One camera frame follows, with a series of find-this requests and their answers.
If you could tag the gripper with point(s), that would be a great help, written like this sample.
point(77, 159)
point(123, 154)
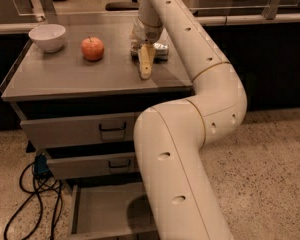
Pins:
point(147, 34)

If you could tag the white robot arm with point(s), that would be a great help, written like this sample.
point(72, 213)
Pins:
point(168, 136)

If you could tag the grey drawer cabinet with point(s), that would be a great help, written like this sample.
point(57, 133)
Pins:
point(65, 84)

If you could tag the grey top drawer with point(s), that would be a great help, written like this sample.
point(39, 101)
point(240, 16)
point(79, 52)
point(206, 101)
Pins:
point(81, 130)

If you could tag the grey middle drawer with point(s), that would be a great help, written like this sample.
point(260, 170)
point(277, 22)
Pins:
point(91, 166)

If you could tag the grey open bottom drawer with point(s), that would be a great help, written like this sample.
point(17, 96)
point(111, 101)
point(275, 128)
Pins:
point(114, 212)

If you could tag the red apple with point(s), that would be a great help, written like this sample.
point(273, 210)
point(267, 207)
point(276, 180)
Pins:
point(92, 48)

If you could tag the white ceramic bowl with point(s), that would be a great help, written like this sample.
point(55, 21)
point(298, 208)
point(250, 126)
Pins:
point(48, 37)

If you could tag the black counter cabinets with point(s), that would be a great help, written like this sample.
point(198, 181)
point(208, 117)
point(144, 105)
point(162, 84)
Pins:
point(267, 60)

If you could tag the blue power box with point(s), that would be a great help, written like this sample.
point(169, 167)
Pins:
point(40, 168)

